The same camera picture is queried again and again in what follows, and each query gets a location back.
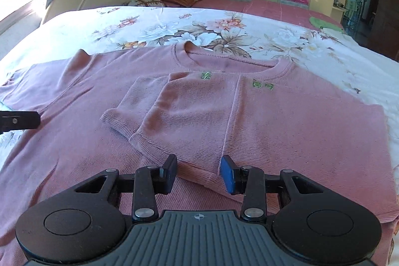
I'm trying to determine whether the pink ribbed shirt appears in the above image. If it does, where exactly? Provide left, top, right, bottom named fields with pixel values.
left=0, top=42, right=399, bottom=266

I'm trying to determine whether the green cloth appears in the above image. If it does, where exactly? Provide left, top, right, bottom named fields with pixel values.
left=308, top=16, right=345, bottom=33

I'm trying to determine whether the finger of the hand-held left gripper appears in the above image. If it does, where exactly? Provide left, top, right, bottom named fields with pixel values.
left=0, top=110, right=42, bottom=132

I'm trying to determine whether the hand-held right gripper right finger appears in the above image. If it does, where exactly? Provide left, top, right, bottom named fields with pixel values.
left=220, top=155, right=325, bottom=222

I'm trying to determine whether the pink bed sheet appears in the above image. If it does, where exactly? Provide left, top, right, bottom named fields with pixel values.
left=191, top=0, right=343, bottom=31

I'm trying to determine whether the floral pillow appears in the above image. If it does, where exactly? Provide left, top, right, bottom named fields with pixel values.
left=123, top=0, right=170, bottom=8

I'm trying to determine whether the brown wooden door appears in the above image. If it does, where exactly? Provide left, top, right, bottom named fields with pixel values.
left=378, top=0, right=399, bottom=62

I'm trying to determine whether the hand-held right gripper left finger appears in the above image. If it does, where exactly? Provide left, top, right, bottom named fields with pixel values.
left=74, top=155, right=178, bottom=222

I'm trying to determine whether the white floral blanket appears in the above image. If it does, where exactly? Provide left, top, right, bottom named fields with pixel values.
left=0, top=6, right=399, bottom=266

